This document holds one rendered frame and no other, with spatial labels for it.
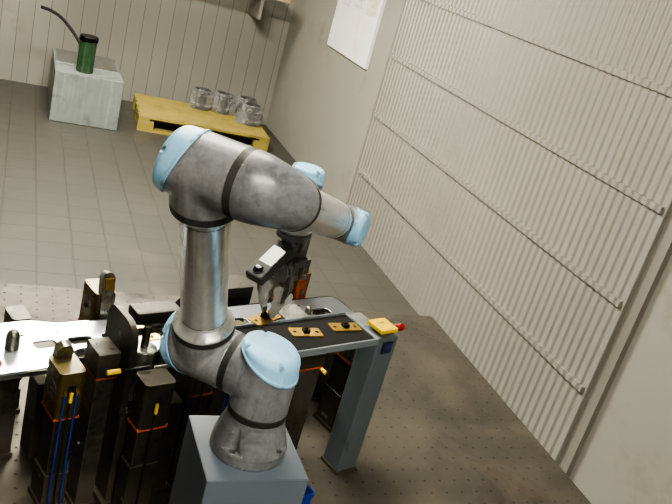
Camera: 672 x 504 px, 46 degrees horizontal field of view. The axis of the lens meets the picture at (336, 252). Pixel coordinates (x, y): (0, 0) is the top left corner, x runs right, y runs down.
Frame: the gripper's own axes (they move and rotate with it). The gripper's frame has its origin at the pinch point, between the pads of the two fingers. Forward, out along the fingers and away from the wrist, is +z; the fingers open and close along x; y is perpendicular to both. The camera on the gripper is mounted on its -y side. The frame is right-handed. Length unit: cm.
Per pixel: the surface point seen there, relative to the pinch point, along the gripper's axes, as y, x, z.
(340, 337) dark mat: 19.5, -9.8, 7.1
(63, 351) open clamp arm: -34.6, 24.7, 14.0
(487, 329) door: 257, 32, 92
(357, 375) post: 33.7, -10.4, 22.6
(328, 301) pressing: 63, 21, 23
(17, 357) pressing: -35, 39, 23
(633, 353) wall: 210, -48, 48
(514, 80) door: 288, 78, -35
